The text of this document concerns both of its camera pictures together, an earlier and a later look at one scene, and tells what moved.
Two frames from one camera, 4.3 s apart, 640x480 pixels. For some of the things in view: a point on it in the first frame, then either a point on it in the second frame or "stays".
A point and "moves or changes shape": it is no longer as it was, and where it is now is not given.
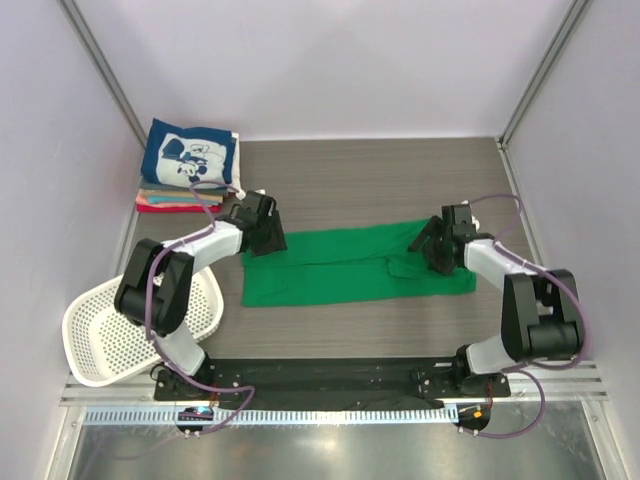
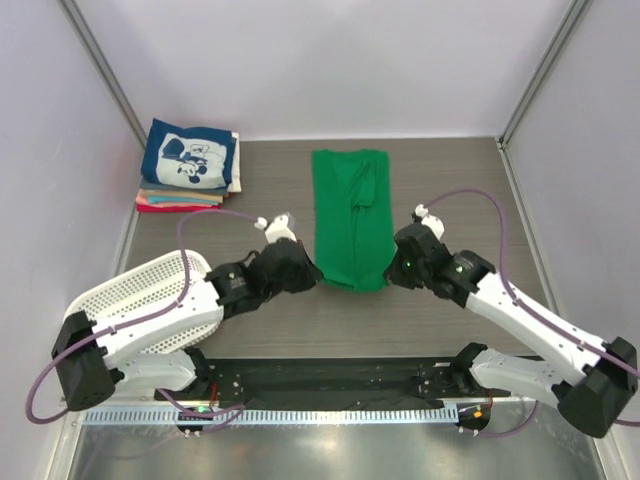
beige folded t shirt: (205, 193) stays
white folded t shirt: (235, 168) stays
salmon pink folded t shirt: (144, 201) stays
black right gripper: (433, 228) to (395, 274)
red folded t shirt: (192, 209) stays
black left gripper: (276, 241) to (309, 276)
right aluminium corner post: (506, 132) stays
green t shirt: (355, 263) moves or changes shape
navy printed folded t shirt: (179, 157) stays
